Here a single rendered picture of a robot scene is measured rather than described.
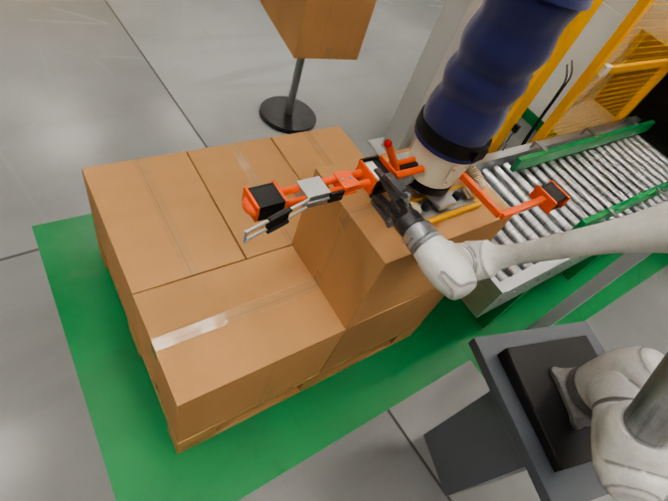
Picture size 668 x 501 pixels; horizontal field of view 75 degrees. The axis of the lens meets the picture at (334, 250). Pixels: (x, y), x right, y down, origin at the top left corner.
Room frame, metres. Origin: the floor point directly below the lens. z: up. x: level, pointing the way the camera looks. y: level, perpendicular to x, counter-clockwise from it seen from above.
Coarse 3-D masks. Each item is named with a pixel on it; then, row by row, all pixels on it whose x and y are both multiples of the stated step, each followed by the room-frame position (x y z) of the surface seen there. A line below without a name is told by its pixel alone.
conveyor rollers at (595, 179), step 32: (576, 160) 2.65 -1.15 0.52; (608, 160) 2.81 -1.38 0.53; (640, 160) 2.97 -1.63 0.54; (512, 192) 2.05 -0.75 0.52; (576, 192) 2.26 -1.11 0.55; (608, 192) 2.41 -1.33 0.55; (640, 192) 2.56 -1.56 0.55; (512, 224) 1.81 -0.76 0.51; (544, 224) 1.90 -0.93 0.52; (576, 224) 1.99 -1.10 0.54
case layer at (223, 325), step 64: (128, 192) 0.98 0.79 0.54; (192, 192) 1.11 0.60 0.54; (128, 256) 0.74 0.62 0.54; (192, 256) 0.84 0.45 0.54; (256, 256) 0.95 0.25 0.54; (192, 320) 0.62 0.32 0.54; (256, 320) 0.72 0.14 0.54; (320, 320) 0.82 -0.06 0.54; (384, 320) 1.00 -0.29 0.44; (192, 384) 0.44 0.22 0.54; (256, 384) 0.57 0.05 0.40
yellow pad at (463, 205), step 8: (448, 192) 1.21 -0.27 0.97; (456, 192) 1.19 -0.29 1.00; (416, 200) 1.10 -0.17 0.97; (424, 200) 1.12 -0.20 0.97; (456, 200) 1.17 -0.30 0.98; (464, 200) 1.20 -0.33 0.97; (472, 200) 1.22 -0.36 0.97; (424, 208) 1.06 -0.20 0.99; (432, 208) 1.10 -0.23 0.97; (448, 208) 1.13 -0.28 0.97; (456, 208) 1.15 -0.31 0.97; (464, 208) 1.17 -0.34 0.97; (472, 208) 1.20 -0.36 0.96; (424, 216) 1.05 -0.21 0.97; (432, 216) 1.06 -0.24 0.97; (440, 216) 1.08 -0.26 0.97; (448, 216) 1.10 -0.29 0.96
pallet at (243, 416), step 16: (128, 320) 0.71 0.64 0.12; (400, 336) 1.20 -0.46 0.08; (368, 352) 1.09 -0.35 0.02; (336, 368) 0.94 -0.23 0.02; (304, 384) 0.78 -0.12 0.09; (160, 400) 0.48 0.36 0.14; (272, 400) 0.69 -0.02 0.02; (240, 416) 0.58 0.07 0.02; (208, 432) 0.45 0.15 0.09; (176, 448) 0.37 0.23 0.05
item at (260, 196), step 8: (264, 184) 0.75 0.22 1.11; (272, 184) 0.76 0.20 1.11; (248, 192) 0.71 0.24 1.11; (256, 192) 0.72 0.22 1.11; (264, 192) 0.73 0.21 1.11; (272, 192) 0.74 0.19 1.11; (280, 192) 0.75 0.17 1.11; (256, 200) 0.69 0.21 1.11; (264, 200) 0.70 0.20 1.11; (272, 200) 0.72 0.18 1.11; (280, 200) 0.73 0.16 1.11; (256, 208) 0.67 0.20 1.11; (264, 208) 0.69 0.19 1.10; (272, 208) 0.70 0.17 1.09; (280, 208) 0.72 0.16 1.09; (256, 216) 0.67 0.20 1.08; (264, 216) 0.69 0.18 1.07
